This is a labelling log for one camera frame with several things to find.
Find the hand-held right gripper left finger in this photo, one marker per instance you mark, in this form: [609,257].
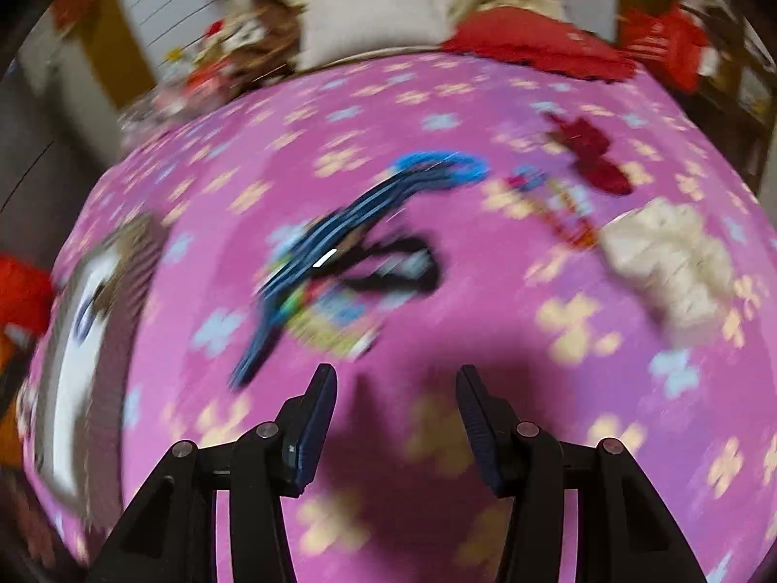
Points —
[312,425]

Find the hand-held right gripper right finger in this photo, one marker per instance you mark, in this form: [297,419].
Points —
[479,425]

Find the blue striped headband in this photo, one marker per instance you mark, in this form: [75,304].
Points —
[340,224]

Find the white box with striped rim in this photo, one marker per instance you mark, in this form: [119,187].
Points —
[79,376]

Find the cream mesh scrunchie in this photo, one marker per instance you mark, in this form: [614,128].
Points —
[668,261]

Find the dark red scrunchie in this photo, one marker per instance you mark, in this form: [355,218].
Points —
[595,158]

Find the pink flowered bedsheet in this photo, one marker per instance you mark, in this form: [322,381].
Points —
[485,291]

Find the clear plastic bag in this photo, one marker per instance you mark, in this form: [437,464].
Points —
[161,103]

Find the red plastic packet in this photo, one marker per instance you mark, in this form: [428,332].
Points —
[209,79]

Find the red cloth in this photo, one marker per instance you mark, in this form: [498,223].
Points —
[534,42]

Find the dark wooden furniture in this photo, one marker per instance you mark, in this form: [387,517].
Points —
[737,127]

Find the red and white plush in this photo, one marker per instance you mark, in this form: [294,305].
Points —
[234,36]

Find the white pillow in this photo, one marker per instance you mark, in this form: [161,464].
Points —
[370,18]

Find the brown wooden panel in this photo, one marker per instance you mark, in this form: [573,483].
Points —
[115,42]

